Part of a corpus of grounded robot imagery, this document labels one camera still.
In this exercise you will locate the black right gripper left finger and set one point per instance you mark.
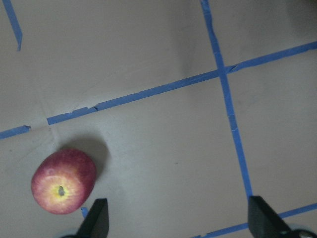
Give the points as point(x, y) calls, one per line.
point(96, 223)

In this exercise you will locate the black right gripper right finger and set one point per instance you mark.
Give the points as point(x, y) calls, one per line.
point(263, 221)

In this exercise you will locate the red yellow apple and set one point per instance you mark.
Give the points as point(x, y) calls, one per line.
point(64, 181)

